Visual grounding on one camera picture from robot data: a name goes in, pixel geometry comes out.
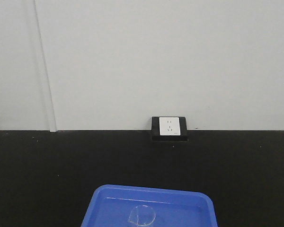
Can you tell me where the clear glass beaker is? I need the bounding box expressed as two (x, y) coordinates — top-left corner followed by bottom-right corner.
(128, 205), (156, 227)

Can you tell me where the blue plastic tray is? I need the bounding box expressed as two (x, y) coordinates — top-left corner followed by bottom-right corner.
(81, 185), (218, 227)

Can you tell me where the white wall socket black frame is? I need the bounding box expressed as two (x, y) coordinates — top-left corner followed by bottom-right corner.
(151, 116), (188, 142)

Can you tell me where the white wall cable trunking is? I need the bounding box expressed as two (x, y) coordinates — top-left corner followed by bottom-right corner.
(33, 0), (57, 132)

